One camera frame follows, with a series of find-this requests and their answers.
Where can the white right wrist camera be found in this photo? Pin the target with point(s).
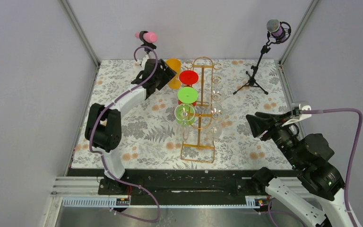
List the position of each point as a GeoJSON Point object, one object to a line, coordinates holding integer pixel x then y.
{"type": "Point", "coordinates": [297, 112]}

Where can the black stand with pink microphone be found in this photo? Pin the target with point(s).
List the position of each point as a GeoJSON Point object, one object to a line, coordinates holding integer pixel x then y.
{"type": "Point", "coordinates": [148, 39]}

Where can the tripod stand with purple microphone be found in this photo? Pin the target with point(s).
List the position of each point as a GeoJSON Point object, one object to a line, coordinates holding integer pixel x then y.
{"type": "Point", "coordinates": [278, 32]}

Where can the floral patterned tablecloth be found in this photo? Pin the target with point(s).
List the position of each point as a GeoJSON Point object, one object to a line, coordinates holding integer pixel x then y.
{"type": "Point", "coordinates": [149, 138]}

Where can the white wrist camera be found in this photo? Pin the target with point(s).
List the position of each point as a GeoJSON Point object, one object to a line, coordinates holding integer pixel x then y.
{"type": "Point", "coordinates": [144, 60]}
{"type": "Point", "coordinates": [297, 112]}

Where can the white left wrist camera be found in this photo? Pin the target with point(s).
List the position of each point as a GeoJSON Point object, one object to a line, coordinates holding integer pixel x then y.
{"type": "Point", "coordinates": [144, 60]}

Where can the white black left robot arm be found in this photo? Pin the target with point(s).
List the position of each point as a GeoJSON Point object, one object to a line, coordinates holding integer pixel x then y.
{"type": "Point", "coordinates": [104, 127]}

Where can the red plastic wine glass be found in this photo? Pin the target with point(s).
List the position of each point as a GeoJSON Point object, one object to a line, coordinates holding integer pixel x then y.
{"type": "Point", "coordinates": [187, 80]}

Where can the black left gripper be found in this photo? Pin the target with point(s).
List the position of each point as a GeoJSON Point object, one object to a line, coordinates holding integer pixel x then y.
{"type": "Point", "coordinates": [168, 74]}

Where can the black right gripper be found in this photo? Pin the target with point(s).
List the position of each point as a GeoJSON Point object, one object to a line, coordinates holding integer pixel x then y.
{"type": "Point", "coordinates": [268, 127]}

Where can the green plastic wine glass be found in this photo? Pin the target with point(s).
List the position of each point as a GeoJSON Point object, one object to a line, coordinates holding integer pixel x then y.
{"type": "Point", "coordinates": [185, 111]}

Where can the clear wine glass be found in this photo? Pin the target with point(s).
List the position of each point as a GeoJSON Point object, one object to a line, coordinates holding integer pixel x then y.
{"type": "Point", "coordinates": [184, 125]}
{"type": "Point", "coordinates": [215, 100]}
{"type": "Point", "coordinates": [215, 129]}
{"type": "Point", "coordinates": [215, 81]}

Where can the gold wire wine glass rack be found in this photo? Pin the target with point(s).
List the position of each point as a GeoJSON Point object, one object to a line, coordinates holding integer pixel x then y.
{"type": "Point", "coordinates": [198, 147]}

